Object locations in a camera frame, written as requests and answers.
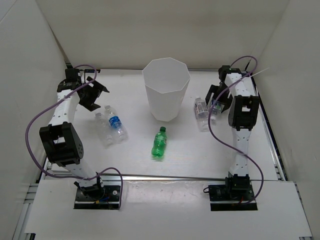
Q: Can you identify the aluminium table edge rail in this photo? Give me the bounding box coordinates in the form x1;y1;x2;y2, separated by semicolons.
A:
38;173;282;181

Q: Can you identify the white zip tie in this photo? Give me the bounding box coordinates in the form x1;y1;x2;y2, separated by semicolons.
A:
250;67;270;77

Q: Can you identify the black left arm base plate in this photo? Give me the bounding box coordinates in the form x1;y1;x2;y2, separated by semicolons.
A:
73;180;123;210

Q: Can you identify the clear bottle green blue label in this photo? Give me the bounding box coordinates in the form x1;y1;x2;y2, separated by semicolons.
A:
210;99;224;125

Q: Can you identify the white foam board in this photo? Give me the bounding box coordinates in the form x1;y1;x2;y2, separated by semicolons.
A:
25;180;312;240

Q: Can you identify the white octagonal plastic bin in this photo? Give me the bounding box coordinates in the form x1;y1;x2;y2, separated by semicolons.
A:
142;57;191;122

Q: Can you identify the clear bottle white barcode label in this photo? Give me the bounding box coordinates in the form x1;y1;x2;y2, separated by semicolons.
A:
194;97;209;132

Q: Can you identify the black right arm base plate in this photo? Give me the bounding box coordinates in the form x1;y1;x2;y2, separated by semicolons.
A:
203;181;258;212

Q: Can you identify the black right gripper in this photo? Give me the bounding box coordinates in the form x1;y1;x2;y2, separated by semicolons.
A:
205;82;234;112

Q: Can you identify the clear unlabelled plastic bottle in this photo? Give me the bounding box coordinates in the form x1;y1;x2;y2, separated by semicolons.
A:
95;112;113;148

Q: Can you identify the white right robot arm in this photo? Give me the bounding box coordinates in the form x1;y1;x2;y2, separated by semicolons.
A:
211;65;260;200

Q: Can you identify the green plastic soda bottle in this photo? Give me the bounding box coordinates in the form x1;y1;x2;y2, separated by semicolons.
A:
151;126;168;161

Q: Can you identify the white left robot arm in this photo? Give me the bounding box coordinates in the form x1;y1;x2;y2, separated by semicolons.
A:
39;68;217;202

